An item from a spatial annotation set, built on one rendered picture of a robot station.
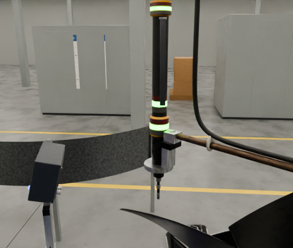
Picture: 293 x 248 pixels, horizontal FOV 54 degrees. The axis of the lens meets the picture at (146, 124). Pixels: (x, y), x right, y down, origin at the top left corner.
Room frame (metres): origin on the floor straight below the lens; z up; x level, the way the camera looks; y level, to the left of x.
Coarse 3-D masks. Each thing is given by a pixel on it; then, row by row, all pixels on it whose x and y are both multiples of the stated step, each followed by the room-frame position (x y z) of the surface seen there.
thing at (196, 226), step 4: (192, 224) 0.66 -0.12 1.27; (196, 224) 0.67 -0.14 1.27; (200, 224) 0.67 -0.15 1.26; (196, 228) 0.65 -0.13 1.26; (200, 228) 0.66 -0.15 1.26; (204, 228) 0.67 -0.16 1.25; (168, 232) 0.67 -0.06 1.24; (204, 232) 0.66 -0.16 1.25; (168, 236) 0.66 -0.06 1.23; (172, 236) 0.65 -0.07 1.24; (168, 240) 0.66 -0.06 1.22; (172, 240) 0.65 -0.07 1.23; (168, 244) 0.65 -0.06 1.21; (172, 244) 0.64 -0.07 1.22; (176, 244) 0.63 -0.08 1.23
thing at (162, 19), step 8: (160, 24) 0.61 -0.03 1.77; (160, 32) 0.60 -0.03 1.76; (160, 40) 0.60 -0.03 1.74; (160, 48) 0.60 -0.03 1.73; (160, 56) 0.60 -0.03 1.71; (160, 64) 0.60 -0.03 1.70; (160, 72) 0.60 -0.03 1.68; (160, 80) 0.60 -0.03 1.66; (160, 88) 0.60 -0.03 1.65; (160, 96) 0.60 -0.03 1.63; (160, 104) 0.60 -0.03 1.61
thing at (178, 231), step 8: (144, 216) 0.48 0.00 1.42; (152, 216) 0.44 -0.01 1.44; (160, 224) 0.51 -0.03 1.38; (168, 224) 0.45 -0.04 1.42; (176, 224) 0.43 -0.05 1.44; (184, 224) 0.42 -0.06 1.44; (176, 232) 0.49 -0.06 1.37; (184, 232) 0.45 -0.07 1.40; (192, 232) 0.42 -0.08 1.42; (200, 232) 0.41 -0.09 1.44; (184, 240) 0.52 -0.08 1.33; (192, 240) 0.47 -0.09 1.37; (200, 240) 0.44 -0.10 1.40; (208, 240) 0.41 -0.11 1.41; (216, 240) 0.40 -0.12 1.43
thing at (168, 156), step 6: (168, 132) 0.59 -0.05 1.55; (174, 132) 0.59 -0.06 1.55; (180, 132) 0.59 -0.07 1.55; (168, 138) 0.59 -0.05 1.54; (174, 138) 0.58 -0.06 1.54; (162, 144) 0.59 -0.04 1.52; (168, 144) 0.58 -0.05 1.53; (174, 144) 0.59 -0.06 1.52; (180, 144) 0.60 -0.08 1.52; (162, 150) 0.60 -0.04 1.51; (168, 150) 0.59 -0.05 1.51; (174, 150) 0.61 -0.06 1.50; (162, 156) 0.60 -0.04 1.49; (168, 156) 0.59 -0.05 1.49; (174, 156) 0.61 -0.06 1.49; (144, 162) 0.63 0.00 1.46; (150, 162) 0.63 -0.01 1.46; (162, 162) 0.60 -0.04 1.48; (168, 162) 0.59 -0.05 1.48; (174, 162) 0.61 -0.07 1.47; (150, 168) 0.60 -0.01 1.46; (156, 168) 0.59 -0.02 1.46; (162, 168) 0.59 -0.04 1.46; (168, 168) 0.60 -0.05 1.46
